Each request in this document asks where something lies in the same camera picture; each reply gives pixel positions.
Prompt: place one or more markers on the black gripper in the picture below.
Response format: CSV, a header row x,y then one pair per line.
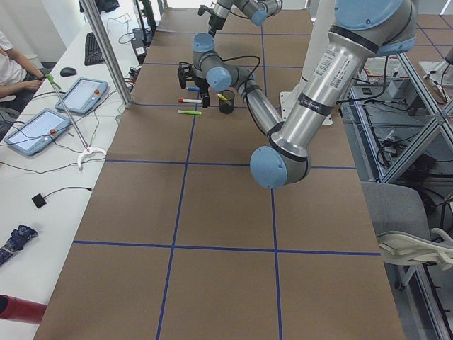
x,y
202,85
214,23

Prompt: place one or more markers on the red fire extinguisher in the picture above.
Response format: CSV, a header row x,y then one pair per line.
x,y
20,310

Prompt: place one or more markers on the metal reacher grabber tool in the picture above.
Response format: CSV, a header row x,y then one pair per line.
x,y
88,150

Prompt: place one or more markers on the teach pendant upper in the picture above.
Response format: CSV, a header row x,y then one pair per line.
x,y
84,94

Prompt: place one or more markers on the teach pendant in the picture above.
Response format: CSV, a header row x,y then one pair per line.
x,y
84,94
34,135

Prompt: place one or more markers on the yellow marker pen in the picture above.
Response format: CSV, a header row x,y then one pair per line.
x,y
223,99

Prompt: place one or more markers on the small black box device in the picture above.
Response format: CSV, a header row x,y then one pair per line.
x,y
38,200

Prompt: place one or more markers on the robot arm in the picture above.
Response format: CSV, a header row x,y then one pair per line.
x,y
256,11
360,30

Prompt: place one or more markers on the black keyboard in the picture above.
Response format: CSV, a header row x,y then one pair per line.
x,y
92,54

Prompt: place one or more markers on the aluminium frame post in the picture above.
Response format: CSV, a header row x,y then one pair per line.
x,y
96,24

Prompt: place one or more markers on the seated person white shirt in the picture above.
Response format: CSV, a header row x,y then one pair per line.
x,y
19,76

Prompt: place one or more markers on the grey chair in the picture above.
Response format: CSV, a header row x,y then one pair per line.
x,y
401,227

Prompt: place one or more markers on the green marker pen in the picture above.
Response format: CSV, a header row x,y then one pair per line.
x,y
189,112

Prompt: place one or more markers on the black mesh pen cup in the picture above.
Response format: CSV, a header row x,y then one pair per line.
x,y
225,108

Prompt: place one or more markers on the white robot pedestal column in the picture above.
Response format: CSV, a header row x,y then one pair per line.
x,y
318,43

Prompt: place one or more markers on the red marker pen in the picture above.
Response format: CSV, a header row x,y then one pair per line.
x,y
189,100

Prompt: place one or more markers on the teach pendant lower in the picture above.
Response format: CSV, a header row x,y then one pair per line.
x,y
34,135

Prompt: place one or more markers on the black computer mouse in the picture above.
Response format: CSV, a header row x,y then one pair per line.
x,y
67,72

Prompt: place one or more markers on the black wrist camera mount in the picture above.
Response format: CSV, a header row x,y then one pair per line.
x,y
203,8

